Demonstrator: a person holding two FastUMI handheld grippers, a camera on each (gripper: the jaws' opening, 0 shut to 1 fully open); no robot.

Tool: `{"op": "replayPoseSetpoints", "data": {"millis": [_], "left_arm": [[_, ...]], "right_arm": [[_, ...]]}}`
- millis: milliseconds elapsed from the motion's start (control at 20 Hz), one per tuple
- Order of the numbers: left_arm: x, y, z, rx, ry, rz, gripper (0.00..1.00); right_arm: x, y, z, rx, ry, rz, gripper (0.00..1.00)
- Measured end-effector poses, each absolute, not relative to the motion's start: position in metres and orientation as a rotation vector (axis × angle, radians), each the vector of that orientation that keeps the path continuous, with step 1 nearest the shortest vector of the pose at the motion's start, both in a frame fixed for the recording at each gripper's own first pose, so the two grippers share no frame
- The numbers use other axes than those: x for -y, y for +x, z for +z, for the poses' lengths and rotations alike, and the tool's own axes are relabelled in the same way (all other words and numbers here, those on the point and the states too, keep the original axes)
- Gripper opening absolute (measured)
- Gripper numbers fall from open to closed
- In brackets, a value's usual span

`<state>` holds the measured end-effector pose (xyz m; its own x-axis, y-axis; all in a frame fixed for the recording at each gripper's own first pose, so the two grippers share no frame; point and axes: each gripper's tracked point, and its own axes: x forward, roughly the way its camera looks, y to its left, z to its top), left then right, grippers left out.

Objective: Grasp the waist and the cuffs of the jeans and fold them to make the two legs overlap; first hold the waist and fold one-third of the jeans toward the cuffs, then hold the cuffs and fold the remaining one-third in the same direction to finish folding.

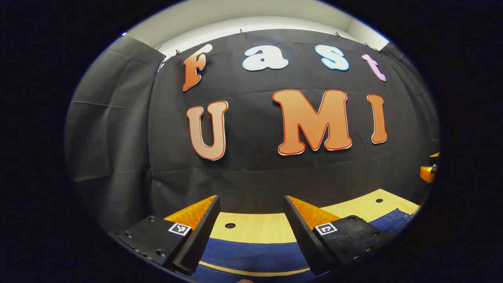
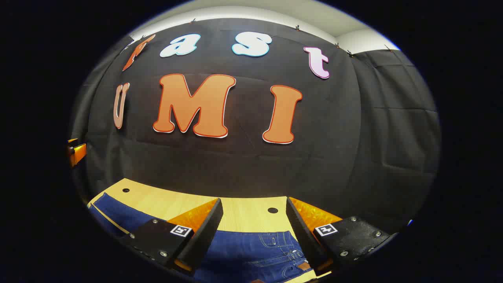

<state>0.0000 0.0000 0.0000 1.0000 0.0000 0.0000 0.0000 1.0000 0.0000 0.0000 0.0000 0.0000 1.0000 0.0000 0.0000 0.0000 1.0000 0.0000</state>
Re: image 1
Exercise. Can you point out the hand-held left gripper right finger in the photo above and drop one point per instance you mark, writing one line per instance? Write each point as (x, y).
(300, 228)

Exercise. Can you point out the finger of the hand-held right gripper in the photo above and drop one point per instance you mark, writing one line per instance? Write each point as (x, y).
(426, 173)

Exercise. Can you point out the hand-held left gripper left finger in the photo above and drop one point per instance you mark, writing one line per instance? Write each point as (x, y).
(202, 236)

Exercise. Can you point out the blue denim jeans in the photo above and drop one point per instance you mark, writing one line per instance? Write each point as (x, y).
(255, 255)

